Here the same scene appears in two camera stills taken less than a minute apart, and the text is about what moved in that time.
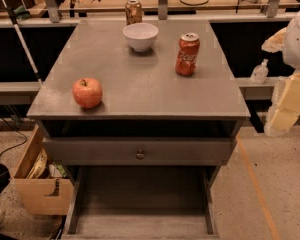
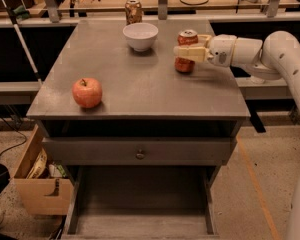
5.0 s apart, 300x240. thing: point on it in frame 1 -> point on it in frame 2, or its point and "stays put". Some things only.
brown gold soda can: (133, 12) stays put
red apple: (87, 93) stays put
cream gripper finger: (274, 43) -> (203, 39)
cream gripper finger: (290, 98) -> (197, 53)
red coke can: (187, 54) stays put
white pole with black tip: (19, 33) stays put
